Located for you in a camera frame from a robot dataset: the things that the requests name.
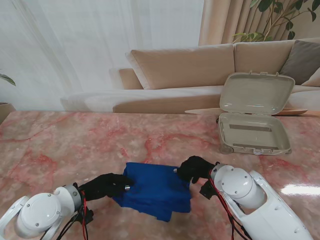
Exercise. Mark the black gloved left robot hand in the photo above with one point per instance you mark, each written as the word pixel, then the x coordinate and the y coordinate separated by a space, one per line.
pixel 107 186

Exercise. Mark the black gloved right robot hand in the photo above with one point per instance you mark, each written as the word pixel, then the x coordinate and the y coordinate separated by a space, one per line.
pixel 195 168

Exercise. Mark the blue shirt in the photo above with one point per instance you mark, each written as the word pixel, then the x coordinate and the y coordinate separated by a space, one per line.
pixel 155 192

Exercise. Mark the beige suitcase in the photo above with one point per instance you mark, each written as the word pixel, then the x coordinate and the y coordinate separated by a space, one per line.
pixel 255 92

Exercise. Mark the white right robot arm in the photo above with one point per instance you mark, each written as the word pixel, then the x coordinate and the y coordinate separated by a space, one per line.
pixel 250 200

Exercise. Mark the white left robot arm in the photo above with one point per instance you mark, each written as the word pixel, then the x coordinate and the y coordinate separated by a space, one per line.
pixel 40 215

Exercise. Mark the light wooden coffee table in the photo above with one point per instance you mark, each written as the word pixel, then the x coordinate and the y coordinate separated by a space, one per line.
pixel 200 111

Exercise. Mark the beige sofa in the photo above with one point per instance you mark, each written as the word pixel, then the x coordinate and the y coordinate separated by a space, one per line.
pixel 187 65

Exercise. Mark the flat wooden tray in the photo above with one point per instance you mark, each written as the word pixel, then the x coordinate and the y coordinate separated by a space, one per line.
pixel 292 112

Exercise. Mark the beige plant pot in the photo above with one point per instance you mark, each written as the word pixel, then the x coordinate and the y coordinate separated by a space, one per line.
pixel 6 110

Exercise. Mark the white sheer curtain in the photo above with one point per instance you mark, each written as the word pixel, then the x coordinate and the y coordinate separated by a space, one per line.
pixel 100 50

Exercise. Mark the single green plant leaf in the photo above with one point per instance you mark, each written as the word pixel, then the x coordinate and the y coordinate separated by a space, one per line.
pixel 8 80

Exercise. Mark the beige curtain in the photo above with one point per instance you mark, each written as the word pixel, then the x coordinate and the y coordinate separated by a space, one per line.
pixel 225 22

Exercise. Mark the grey cushion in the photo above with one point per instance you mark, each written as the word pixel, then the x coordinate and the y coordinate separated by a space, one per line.
pixel 302 60

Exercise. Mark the tall green leafy plant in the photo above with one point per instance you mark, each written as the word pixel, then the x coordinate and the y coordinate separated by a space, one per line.
pixel 289 25

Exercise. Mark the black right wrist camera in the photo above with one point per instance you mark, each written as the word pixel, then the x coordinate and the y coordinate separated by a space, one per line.
pixel 207 190

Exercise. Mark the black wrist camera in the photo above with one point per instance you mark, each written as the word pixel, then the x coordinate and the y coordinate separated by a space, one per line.
pixel 87 217
pixel 207 190

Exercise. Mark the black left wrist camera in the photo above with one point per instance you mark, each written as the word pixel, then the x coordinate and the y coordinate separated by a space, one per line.
pixel 87 217

